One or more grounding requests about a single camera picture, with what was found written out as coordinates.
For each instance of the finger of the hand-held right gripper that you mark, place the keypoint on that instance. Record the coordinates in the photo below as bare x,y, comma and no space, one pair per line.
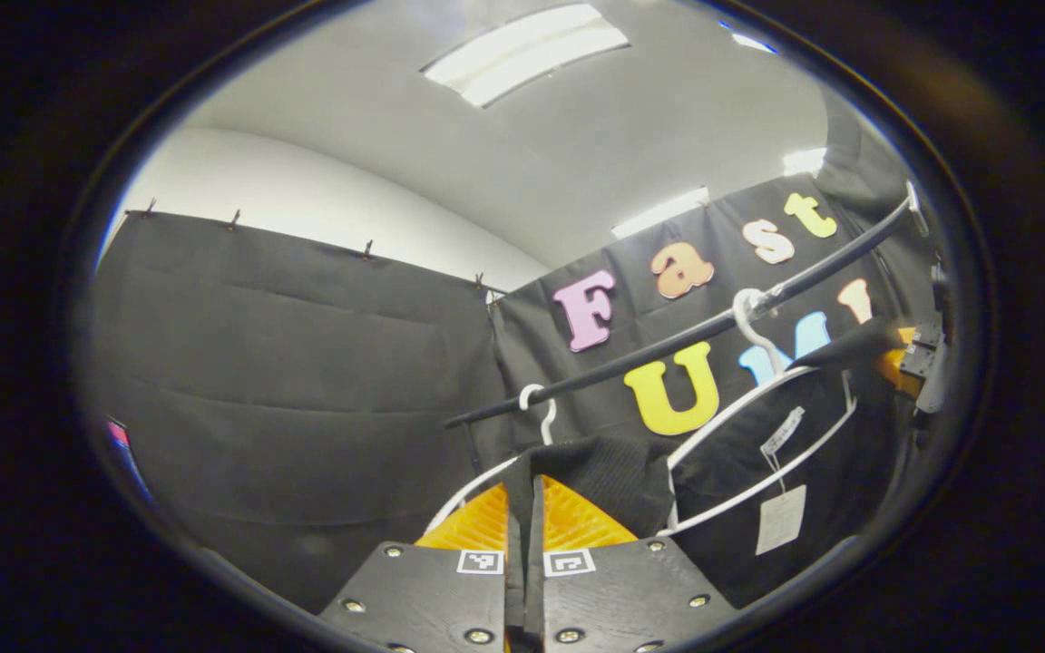
922,349

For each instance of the ceiling light panel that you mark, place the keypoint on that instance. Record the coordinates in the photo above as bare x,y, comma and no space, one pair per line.
659,214
804,161
522,54
752,42

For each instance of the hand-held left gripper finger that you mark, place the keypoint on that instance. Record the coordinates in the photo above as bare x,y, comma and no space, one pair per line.
513,589
533,589

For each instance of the black metal clothes rack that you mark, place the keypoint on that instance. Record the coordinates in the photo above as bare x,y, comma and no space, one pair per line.
631,355

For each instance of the black backdrop cloth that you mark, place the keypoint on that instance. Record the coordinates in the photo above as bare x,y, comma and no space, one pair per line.
305,381

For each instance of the row of small black clips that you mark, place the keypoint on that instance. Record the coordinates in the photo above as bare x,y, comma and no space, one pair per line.
366,250

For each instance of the pink and blue object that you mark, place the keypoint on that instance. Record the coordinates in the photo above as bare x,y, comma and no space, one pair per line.
119,435

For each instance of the white plastic hanger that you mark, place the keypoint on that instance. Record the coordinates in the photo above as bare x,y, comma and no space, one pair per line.
763,345
548,426

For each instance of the black jacket with paper tag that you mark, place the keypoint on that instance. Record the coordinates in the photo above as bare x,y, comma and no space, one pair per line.
613,476

